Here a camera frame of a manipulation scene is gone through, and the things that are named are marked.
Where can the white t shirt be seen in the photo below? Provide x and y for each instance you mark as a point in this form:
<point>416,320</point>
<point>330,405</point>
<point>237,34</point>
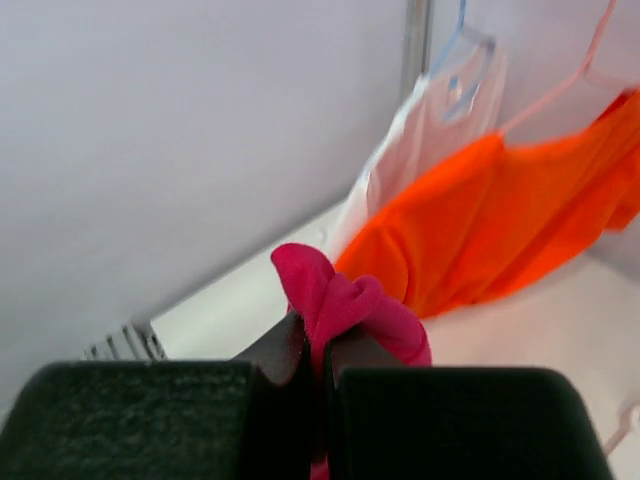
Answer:
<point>416,141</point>

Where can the magenta t shirt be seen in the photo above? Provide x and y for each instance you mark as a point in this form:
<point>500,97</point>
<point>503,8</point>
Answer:
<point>330,304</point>

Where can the blue thin hanger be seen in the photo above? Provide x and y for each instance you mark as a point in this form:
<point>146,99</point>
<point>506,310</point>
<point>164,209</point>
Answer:
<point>461,94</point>

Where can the white slotted cable duct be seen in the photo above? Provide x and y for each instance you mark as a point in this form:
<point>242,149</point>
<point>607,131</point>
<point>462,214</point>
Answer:
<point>130,342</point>

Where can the silver clothes rack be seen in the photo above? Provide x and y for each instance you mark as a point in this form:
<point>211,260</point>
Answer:
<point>417,36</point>

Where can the orange t shirt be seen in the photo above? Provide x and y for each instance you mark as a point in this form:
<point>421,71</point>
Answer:
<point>492,219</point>

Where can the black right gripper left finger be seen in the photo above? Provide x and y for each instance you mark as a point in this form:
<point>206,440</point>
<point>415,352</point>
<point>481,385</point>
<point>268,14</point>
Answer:
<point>242,418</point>

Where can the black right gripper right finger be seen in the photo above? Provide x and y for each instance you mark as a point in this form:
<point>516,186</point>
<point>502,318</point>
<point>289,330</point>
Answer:
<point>389,421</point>

